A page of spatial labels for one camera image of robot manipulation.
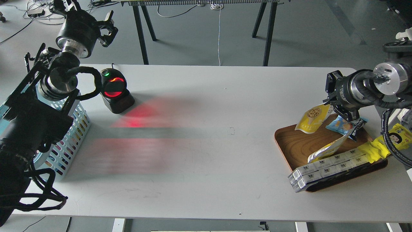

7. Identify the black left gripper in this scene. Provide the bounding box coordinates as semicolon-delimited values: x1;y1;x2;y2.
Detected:
49;0;119;58

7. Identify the yellow cartoon snack bag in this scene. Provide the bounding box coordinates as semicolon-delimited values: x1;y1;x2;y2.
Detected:
357;123;412;163

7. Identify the blue snack packet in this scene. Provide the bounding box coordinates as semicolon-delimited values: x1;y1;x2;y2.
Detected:
325;115;369;141

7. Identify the wooden tray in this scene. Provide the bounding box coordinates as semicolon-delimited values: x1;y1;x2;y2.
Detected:
274;114;388;192

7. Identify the black table frame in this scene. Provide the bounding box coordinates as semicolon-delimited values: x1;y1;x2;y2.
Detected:
123;0;279;66

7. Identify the black barcode scanner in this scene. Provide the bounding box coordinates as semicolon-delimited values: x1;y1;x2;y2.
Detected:
100;68;135;114

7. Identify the white hanging cable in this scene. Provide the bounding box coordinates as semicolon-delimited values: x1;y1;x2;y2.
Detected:
211;3;224;66

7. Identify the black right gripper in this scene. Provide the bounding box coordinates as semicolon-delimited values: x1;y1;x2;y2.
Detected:
323;70;366;122

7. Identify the black power adapter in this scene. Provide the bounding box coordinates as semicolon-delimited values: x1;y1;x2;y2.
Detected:
27;8;45;18

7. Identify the light blue plastic basket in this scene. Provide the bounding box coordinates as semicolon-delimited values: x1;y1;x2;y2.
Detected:
0;82;91;181

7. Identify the yellow white snack pouch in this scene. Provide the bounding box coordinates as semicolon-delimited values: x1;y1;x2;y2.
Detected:
295;104;333;134

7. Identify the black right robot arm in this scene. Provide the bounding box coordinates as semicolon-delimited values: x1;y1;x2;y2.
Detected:
323;38;412;167

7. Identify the clear white snack box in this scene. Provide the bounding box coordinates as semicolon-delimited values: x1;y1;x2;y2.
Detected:
287;149;369;193

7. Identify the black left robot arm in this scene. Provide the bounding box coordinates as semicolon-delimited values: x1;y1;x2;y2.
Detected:
0;0;118;226

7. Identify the yellow white snack bag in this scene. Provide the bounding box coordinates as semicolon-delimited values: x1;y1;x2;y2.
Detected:
307;131;351;163

